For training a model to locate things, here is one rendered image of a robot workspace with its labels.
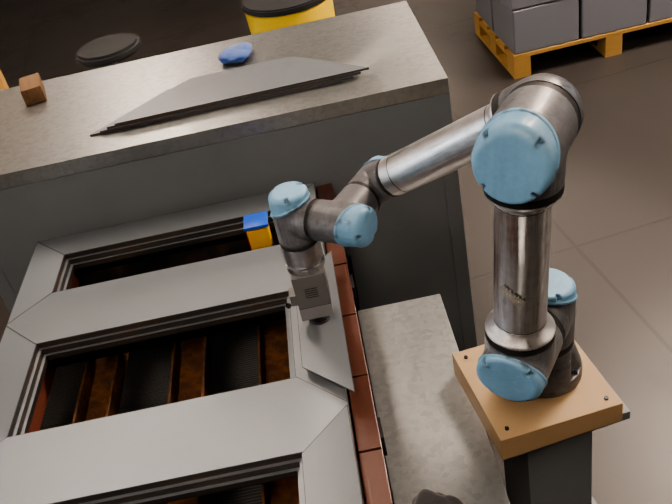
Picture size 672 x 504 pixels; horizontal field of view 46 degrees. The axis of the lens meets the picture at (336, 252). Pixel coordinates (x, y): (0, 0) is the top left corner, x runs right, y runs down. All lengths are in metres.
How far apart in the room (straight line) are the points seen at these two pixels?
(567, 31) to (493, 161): 3.34
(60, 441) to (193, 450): 0.27
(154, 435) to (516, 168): 0.81
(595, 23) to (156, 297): 3.18
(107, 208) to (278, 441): 0.96
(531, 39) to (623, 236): 1.52
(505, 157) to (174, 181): 1.17
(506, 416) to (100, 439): 0.75
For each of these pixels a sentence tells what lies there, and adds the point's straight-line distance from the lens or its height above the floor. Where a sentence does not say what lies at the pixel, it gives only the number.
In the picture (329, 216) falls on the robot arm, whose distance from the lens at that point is 1.35.
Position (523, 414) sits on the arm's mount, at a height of 0.73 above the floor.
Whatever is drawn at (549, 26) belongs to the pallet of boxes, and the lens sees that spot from 4.36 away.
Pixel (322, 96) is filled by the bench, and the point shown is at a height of 1.05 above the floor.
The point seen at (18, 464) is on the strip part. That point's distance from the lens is 1.59.
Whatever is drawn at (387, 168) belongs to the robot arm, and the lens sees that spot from 1.40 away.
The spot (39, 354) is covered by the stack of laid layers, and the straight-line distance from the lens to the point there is 1.83.
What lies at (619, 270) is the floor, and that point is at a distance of 3.01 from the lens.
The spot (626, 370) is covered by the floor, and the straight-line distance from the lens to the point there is 2.64.
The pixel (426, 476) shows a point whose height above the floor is 0.68.
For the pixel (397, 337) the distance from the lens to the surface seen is 1.79.
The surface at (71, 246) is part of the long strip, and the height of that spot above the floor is 0.86.
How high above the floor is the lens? 1.89
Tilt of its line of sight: 36 degrees down
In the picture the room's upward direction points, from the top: 13 degrees counter-clockwise
